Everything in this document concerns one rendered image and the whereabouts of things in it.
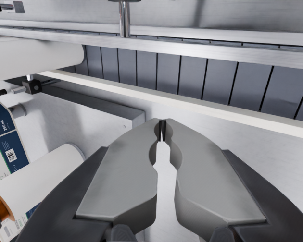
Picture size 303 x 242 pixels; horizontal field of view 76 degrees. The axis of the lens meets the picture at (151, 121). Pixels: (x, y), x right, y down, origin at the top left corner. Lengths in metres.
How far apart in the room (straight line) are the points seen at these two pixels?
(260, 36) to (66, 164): 0.47
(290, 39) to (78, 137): 0.46
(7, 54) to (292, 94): 0.36
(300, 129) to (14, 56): 0.36
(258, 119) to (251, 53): 0.09
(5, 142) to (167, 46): 0.58
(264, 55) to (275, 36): 0.08
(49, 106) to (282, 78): 0.51
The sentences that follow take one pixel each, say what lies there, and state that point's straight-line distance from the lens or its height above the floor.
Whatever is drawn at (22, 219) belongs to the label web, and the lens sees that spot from 0.89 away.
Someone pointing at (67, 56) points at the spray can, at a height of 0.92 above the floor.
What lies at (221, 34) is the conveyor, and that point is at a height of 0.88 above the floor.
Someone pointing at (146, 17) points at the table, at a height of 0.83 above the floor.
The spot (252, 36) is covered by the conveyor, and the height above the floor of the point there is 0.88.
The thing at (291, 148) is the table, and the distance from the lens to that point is 0.37.
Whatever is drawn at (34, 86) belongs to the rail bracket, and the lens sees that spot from 0.53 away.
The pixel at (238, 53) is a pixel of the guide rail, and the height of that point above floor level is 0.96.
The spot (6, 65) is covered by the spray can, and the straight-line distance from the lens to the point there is 0.33.
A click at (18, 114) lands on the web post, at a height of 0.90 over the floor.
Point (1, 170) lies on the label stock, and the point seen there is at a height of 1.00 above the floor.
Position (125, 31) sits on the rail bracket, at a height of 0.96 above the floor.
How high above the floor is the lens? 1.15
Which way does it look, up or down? 50 degrees down
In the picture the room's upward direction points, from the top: 128 degrees counter-clockwise
